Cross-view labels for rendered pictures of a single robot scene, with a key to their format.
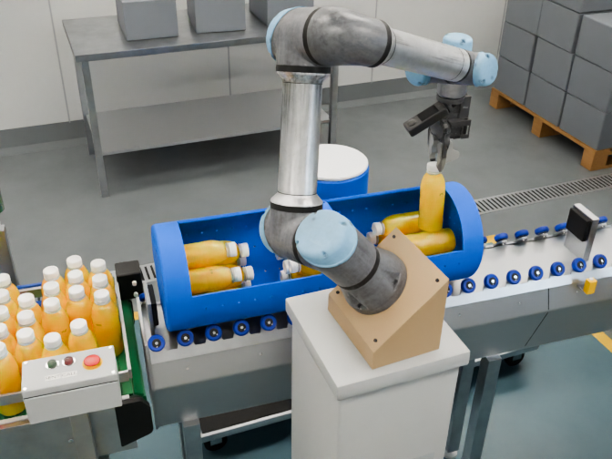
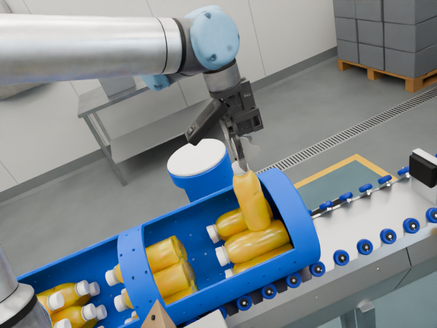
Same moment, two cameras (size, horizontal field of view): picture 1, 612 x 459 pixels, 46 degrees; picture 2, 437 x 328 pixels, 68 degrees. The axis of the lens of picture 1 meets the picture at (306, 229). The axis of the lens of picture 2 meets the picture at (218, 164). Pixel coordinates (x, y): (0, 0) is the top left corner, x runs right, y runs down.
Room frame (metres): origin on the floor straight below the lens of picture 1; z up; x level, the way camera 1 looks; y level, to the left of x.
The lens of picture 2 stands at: (1.11, -0.45, 1.76)
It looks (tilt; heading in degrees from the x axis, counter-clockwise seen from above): 32 degrees down; 13
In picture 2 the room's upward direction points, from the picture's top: 20 degrees counter-clockwise
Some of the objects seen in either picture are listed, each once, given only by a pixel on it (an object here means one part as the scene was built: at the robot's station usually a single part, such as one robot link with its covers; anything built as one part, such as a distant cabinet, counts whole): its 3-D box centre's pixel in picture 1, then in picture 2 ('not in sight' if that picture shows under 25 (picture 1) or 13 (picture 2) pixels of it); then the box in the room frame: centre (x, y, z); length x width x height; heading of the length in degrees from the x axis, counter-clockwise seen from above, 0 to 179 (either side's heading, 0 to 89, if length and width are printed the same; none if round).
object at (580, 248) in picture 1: (578, 232); (424, 177); (1.93, -0.86, 1.00); 0.10 x 0.04 x 0.15; 18
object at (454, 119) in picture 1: (450, 116); (235, 109); (1.78, -0.37, 1.46); 0.09 x 0.08 x 0.12; 108
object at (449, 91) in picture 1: (451, 86); (221, 76); (1.78, -0.37, 1.54); 0.08 x 0.08 x 0.05
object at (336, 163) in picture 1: (329, 161); (196, 156); (2.34, -0.08, 1.03); 0.28 x 0.28 x 0.01
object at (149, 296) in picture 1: (151, 311); not in sight; (1.53, 0.41, 0.99); 0.10 x 0.02 x 0.12; 18
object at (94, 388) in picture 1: (72, 383); not in sight; (1.19, 0.52, 1.05); 0.20 x 0.10 x 0.10; 108
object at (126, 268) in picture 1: (128, 282); not in sight; (1.71, 0.51, 0.95); 0.10 x 0.07 x 0.10; 18
